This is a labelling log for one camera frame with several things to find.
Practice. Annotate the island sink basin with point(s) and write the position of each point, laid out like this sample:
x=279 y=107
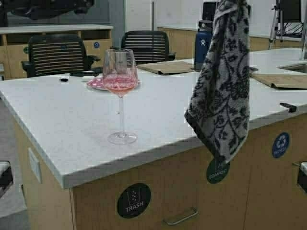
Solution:
x=299 y=67

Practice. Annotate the wine glass with pink liquid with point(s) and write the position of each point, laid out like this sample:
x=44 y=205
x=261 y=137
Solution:
x=120 y=63

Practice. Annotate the wooden kitchen island cabinet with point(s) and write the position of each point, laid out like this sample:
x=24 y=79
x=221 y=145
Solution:
x=259 y=192

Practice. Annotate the black clip on counter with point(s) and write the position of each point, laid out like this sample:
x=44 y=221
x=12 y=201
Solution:
x=291 y=108

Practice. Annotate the metal drawer handle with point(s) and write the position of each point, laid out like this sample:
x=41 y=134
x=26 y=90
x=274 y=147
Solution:
x=181 y=217

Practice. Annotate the black white patterned cloth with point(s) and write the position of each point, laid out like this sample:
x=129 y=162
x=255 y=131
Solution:
x=219 y=111

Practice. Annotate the green compost sticker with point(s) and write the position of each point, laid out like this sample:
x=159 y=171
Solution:
x=216 y=171

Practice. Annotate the dark metal plate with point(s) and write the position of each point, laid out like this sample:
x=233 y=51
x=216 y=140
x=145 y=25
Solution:
x=253 y=69

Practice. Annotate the right brown cutting board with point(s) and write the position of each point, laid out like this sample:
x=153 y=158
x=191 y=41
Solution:
x=282 y=81

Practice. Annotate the right black office chair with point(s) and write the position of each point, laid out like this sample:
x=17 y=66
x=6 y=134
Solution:
x=148 y=46

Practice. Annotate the pink polka dot plate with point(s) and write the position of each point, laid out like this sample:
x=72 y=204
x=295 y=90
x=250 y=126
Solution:
x=96 y=83

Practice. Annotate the black office chair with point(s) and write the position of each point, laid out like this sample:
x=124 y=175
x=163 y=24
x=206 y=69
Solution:
x=148 y=46
x=53 y=54

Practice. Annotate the blue recycle sticker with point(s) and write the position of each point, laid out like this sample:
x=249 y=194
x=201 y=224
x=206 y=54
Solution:
x=280 y=145

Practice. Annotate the left black office chair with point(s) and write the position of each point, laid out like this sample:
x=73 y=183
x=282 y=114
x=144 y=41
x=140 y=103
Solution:
x=53 y=54

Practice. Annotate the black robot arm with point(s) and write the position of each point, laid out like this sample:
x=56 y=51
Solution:
x=45 y=9

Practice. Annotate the blue water bottle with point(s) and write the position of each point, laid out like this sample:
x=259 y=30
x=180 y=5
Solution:
x=202 y=43

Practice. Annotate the camera tripod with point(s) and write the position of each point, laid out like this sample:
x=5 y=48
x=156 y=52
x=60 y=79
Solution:
x=277 y=24

